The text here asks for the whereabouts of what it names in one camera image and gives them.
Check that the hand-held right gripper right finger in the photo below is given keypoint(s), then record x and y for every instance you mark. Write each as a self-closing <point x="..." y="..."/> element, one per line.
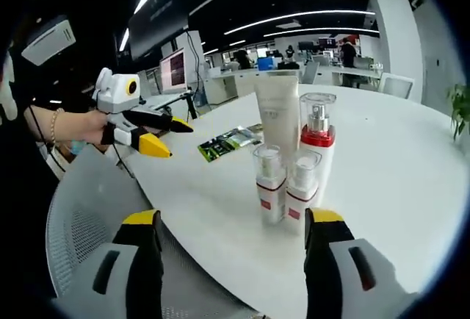
<point x="330" y="271"/>

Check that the blue storage box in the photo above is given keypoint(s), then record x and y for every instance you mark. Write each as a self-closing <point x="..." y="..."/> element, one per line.
<point x="266" y="63"/>

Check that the white worn chest device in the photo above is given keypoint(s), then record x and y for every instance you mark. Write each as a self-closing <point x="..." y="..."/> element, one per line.
<point x="49" y="41"/>

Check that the white mesh office chair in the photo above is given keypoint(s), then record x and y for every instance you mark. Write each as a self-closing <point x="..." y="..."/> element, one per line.
<point x="84" y="201"/>

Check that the green black skincare sachet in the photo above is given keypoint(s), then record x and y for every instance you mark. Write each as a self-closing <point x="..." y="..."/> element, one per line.
<point x="220" y="146"/>

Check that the large black wall display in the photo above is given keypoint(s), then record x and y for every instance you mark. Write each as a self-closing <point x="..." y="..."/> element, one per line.
<point x="158" y="14"/>

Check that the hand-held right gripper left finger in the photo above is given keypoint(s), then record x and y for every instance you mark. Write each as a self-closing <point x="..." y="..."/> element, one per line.
<point x="136" y="271"/>

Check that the person's left hand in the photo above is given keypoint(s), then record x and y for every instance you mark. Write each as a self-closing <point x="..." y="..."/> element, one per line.
<point x="84" y="128"/>

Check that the person's black shirt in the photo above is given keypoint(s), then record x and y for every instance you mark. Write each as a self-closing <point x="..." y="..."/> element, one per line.
<point x="22" y="186"/>

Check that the small white skincare bottle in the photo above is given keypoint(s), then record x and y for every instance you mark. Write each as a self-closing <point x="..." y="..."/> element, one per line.
<point x="270" y="194"/>
<point x="301" y="194"/>

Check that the white office desks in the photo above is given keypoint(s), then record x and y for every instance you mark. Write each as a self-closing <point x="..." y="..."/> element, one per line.
<point x="227" y="85"/>

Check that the white skincare tube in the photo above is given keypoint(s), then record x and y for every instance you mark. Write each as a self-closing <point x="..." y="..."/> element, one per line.
<point x="277" y="113"/>

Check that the brown gold skincare sachet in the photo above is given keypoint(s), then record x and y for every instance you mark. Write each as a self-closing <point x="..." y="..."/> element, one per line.
<point x="256" y="126"/>

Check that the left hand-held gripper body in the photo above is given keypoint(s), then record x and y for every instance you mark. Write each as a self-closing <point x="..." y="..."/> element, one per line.
<point x="114" y="93"/>

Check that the white standing desk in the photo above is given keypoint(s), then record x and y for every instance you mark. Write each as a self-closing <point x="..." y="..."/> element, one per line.
<point x="165" y="100"/>

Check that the green potted plant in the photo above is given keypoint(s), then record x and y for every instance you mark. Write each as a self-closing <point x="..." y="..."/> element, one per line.
<point x="459" y="106"/>

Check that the computer monitor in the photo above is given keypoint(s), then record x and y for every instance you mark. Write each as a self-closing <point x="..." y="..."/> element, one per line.
<point x="174" y="71"/>

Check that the large white skincare bottle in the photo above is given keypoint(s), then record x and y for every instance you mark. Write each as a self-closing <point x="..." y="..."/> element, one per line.
<point x="323" y="164"/>

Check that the white cloth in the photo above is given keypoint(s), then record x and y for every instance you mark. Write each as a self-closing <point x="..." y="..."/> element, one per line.
<point x="7" y="91"/>

